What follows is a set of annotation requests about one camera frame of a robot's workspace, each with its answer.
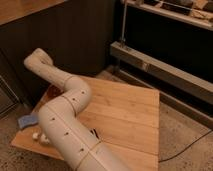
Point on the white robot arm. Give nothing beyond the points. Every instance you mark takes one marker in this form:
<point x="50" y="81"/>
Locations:
<point x="81" y="149"/>

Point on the black striped rectangular block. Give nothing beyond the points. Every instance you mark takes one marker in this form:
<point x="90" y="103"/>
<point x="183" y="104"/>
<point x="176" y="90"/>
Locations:
<point x="93" y="131"/>

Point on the metal shelf rack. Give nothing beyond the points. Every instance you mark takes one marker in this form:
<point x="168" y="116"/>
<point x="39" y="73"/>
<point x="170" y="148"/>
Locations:
<point x="167" y="54"/>

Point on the white lotion bottle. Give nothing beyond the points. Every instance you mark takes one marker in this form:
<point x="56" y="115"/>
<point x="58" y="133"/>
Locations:
<point x="41" y="138"/>

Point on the blue sponge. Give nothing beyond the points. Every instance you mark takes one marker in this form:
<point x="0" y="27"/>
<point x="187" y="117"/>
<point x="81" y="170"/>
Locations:
<point x="27" y="120"/>

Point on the wooden counter top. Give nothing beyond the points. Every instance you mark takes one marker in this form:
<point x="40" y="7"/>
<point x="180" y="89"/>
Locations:
<point x="11" y="10"/>

